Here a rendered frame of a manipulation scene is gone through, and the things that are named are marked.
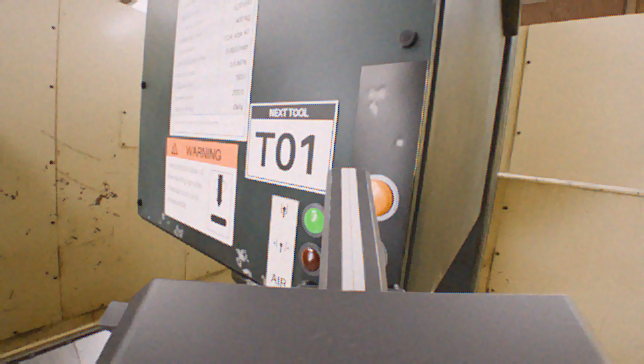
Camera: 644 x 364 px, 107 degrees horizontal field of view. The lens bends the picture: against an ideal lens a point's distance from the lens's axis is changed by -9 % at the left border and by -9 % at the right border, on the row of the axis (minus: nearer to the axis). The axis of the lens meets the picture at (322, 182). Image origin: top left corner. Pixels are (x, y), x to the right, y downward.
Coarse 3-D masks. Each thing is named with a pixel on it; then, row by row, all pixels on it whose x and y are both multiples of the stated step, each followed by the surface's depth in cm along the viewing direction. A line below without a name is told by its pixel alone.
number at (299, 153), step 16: (288, 128) 22; (304, 128) 21; (320, 128) 20; (288, 144) 22; (304, 144) 21; (320, 144) 20; (288, 160) 22; (304, 160) 21; (320, 160) 20; (288, 176) 22; (304, 176) 21; (320, 176) 20
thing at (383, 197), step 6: (372, 180) 17; (378, 180) 17; (372, 186) 17; (378, 186) 17; (384, 186) 17; (378, 192) 17; (384, 192) 17; (390, 192) 17; (378, 198) 17; (384, 198) 17; (390, 198) 17; (378, 204) 17; (384, 204) 17; (390, 204) 17; (378, 210) 17; (384, 210) 17; (378, 216) 17
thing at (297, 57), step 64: (320, 0) 20; (384, 0) 17; (448, 0) 16; (512, 0) 45; (256, 64) 24; (320, 64) 20; (448, 64) 17; (448, 128) 19; (256, 192) 25; (448, 192) 23; (256, 256) 25; (448, 256) 30
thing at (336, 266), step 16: (336, 176) 11; (336, 192) 10; (336, 208) 9; (336, 224) 8; (336, 240) 8; (336, 256) 7; (320, 272) 7; (336, 272) 7; (352, 272) 7; (320, 288) 7; (336, 288) 7; (352, 288) 7
